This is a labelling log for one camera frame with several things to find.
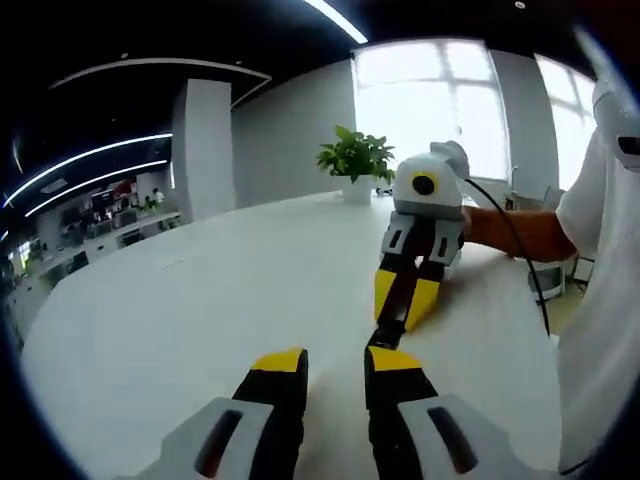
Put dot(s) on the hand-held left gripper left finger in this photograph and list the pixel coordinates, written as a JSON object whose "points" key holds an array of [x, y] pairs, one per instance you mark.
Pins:
{"points": [[250, 430]]}

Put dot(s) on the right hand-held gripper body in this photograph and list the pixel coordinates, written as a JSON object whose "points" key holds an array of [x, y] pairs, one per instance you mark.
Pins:
{"points": [[425, 197]]}

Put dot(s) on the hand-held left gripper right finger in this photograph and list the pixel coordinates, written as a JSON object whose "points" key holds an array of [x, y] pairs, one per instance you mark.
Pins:
{"points": [[415, 430]]}

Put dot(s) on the black plastic buckle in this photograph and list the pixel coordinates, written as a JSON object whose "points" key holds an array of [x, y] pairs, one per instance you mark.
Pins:
{"points": [[387, 335]]}

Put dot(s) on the white plant pot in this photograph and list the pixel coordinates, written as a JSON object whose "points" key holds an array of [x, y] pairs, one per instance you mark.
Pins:
{"points": [[357, 190]]}

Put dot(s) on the green leafy plant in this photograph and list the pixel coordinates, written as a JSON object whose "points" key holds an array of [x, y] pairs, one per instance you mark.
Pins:
{"points": [[357, 155]]}

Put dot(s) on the white office chair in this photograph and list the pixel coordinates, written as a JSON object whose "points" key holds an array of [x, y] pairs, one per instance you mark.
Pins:
{"points": [[549, 282]]}

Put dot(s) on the long ceiling light strip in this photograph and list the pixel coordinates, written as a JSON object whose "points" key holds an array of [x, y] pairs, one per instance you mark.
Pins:
{"points": [[340, 17]]}

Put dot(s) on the white worn chest device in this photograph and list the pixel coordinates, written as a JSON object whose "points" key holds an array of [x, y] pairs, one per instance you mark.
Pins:
{"points": [[612, 115]]}

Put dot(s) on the row of white office desks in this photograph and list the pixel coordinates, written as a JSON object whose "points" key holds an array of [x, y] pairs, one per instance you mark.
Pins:
{"points": [[100, 237]]}

